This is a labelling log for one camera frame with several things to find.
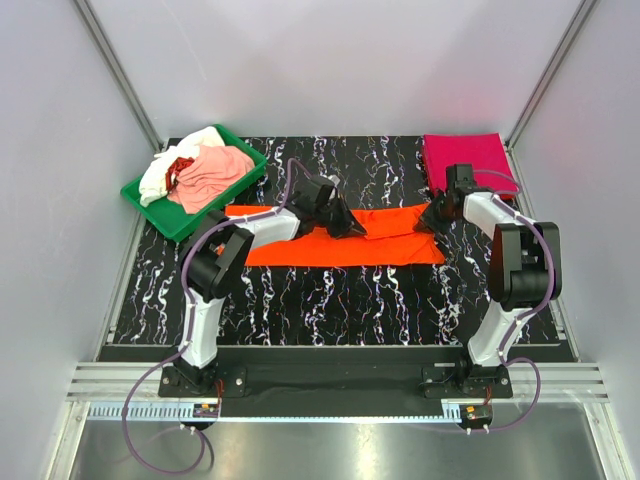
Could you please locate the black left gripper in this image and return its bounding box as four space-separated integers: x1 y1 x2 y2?
314 194 365 241

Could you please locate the aluminium front rail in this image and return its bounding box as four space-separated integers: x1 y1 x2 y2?
66 363 609 424

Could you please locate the pink t-shirt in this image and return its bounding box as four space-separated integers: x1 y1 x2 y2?
168 146 255 214

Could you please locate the folded magenta t-shirt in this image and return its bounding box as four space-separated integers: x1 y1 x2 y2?
423 133 517 200

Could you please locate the folded red t-shirt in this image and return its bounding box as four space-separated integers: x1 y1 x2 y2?
424 151 520 201

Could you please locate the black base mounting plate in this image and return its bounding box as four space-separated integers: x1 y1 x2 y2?
97 343 576 419

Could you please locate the aluminium corner post right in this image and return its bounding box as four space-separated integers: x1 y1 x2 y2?
505 0 600 150

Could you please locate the green plastic tray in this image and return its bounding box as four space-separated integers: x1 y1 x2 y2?
120 125 267 242

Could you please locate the aluminium corner post left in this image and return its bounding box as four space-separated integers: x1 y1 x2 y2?
71 0 164 153

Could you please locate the aluminium corner post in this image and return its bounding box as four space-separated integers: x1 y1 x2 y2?
505 0 600 150
71 0 164 153

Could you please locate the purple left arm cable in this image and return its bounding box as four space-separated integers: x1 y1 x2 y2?
122 158 321 474

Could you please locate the white t-shirt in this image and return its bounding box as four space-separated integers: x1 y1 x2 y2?
138 126 225 208

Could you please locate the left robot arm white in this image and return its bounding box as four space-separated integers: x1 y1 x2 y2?
172 175 367 396

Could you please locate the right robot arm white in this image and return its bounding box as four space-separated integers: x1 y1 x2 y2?
414 163 562 399

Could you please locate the red black patterned t-shirt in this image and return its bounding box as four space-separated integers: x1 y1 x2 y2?
165 157 195 192

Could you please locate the orange t-shirt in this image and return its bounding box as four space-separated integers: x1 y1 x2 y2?
246 204 445 268

